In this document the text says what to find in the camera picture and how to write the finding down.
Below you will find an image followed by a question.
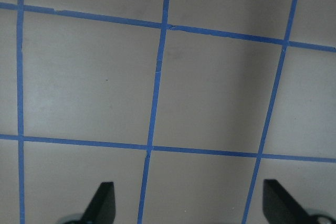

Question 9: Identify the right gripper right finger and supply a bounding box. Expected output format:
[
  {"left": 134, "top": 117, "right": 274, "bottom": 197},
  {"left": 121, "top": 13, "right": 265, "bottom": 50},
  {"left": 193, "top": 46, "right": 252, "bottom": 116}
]
[{"left": 263, "top": 179, "right": 310, "bottom": 224}]

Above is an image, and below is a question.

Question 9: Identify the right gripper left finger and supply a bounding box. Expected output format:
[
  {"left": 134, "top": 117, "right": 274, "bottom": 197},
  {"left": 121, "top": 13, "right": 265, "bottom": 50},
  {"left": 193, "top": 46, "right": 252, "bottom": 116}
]
[{"left": 81, "top": 182, "right": 116, "bottom": 224}]

